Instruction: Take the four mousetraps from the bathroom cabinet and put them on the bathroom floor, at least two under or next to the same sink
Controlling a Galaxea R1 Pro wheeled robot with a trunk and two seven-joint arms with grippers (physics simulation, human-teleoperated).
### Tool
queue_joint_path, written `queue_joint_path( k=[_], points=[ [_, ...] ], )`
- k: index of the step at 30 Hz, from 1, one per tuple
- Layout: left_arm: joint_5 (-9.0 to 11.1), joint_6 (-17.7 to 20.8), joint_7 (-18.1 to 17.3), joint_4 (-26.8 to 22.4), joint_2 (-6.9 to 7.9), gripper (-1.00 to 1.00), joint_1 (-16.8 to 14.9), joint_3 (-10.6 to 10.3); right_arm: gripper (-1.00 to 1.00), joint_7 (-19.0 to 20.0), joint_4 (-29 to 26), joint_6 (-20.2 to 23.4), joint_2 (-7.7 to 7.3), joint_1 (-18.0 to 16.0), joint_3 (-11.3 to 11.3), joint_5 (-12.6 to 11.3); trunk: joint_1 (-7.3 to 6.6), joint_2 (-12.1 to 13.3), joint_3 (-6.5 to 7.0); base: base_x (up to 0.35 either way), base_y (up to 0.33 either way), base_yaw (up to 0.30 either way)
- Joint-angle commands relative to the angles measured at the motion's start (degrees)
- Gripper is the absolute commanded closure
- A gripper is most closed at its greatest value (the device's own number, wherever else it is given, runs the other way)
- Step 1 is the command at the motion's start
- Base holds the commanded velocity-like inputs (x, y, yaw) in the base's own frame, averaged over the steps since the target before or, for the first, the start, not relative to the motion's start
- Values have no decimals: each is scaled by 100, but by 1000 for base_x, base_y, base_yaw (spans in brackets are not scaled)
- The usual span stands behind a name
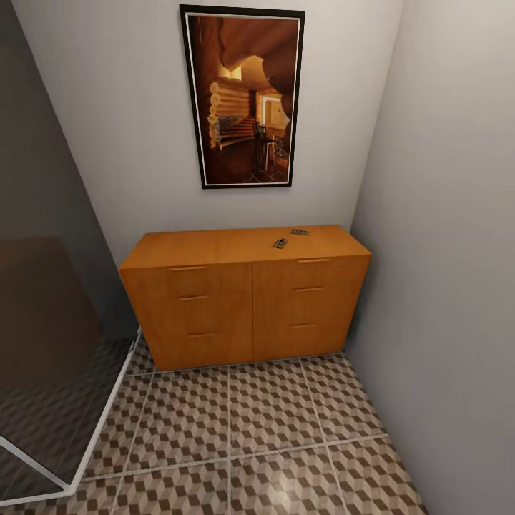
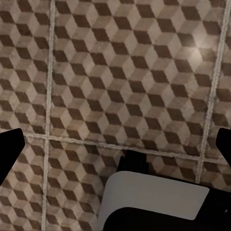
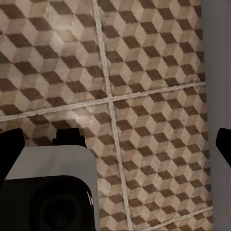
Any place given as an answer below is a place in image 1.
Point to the shower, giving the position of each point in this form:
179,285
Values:
68,489

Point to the cabinet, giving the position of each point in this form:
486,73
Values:
223,296

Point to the picture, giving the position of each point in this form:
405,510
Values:
244,68

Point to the door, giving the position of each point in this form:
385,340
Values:
66,322
18,479

